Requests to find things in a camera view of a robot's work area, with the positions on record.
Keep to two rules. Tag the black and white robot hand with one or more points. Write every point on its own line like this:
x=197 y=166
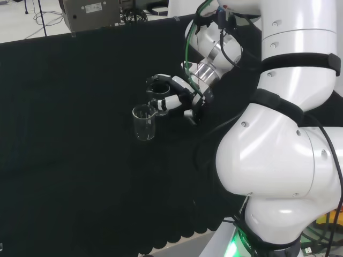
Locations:
x=178 y=101

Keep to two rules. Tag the clear glass beaker with liquid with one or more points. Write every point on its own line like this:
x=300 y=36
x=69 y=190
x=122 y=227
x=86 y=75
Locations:
x=153 y=100

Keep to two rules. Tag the empty clear glass beaker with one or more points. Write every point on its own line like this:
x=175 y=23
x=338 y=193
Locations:
x=144 y=134

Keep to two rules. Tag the clear cloth clip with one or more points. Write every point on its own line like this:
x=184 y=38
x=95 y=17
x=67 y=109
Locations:
x=176 y=18
x=73 y=34

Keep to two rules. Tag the black bench cloth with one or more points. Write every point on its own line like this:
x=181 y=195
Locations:
x=80 y=112

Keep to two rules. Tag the grey metal box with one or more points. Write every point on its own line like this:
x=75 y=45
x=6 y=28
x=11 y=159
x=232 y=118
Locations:
x=91 y=14

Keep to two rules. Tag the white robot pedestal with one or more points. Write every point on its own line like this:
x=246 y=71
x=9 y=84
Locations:
x=223 y=241

